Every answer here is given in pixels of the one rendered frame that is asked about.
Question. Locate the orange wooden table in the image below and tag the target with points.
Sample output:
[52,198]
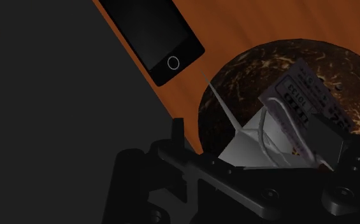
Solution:
[260,21]

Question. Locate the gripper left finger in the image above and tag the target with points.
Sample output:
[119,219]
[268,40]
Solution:
[217,181]

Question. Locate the grey angular object with label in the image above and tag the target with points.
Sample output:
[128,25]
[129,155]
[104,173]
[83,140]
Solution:
[254,142]

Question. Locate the dark brown speckled bowl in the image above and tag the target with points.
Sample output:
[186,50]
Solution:
[248,80]

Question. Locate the black smartphone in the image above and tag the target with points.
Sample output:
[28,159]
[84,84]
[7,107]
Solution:
[154,34]

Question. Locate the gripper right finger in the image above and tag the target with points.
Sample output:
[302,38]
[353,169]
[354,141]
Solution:
[350,186]

